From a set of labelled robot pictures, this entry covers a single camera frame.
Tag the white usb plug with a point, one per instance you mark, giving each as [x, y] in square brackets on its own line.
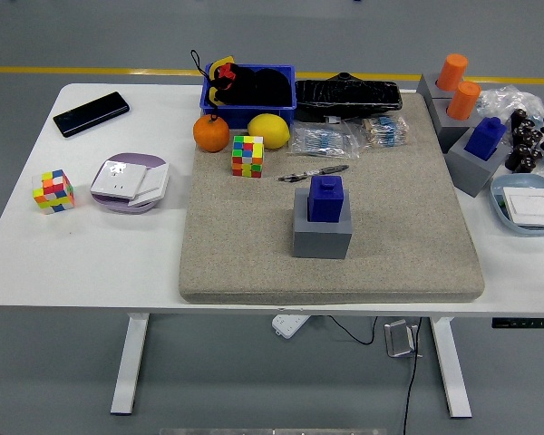
[333, 119]

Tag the black pouch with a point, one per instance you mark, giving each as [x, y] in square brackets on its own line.
[258, 88]

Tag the dark knobs cluster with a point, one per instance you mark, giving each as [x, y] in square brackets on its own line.
[523, 145]

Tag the black keyboard in plastic wrap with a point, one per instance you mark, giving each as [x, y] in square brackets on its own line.
[344, 97]

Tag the orange cylinder seal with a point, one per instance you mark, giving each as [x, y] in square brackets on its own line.
[463, 102]
[452, 72]

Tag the black smartphone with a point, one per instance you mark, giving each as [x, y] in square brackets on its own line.
[90, 114]

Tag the white table leg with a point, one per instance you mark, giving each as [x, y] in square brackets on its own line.
[451, 367]
[129, 362]

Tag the white switch panel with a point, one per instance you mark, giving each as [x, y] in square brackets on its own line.
[156, 181]
[530, 206]

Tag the orange fruit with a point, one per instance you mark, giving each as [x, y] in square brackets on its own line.
[211, 133]

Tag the blue seal stamp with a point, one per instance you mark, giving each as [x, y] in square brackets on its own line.
[328, 201]
[485, 138]

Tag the light blue tray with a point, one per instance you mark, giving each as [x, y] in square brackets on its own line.
[526, 180]

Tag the yellow lemon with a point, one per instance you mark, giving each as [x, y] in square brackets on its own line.
[269, 131]

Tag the purple tray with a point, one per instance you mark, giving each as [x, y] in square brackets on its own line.
[136, 157]

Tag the white wall socket panel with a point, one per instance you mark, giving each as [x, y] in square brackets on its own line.
[118, 179]

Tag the black table control panel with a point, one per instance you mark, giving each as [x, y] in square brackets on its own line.
[526, 323]

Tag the grey seal holder block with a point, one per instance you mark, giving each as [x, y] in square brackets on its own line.
[319, 240]
[471, 172]
[428, 88]
[449, 131]

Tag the black silver pen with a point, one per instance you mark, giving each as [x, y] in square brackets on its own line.
[299, 176]

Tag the white power strip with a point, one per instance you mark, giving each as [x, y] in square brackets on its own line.
[290, 325]

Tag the grey-brown mat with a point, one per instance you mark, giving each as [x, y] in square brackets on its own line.
[254, 254]

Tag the neat rubik's cube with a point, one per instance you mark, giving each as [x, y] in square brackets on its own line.
[248, 156]

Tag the crumpled clear plastic bag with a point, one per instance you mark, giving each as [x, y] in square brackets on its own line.
[503, 97]

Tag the silver metal bracket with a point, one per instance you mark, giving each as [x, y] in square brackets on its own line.
[399, 340]

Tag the blue plastic bin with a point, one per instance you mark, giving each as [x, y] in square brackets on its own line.
[236, 113]

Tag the twisted rubik's cube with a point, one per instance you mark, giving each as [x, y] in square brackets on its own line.
[53, 192]

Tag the large clear resistor bag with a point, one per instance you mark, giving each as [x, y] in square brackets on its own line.
[322, 140]

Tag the small clear resistor bag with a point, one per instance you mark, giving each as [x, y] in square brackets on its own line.
[385, 129]

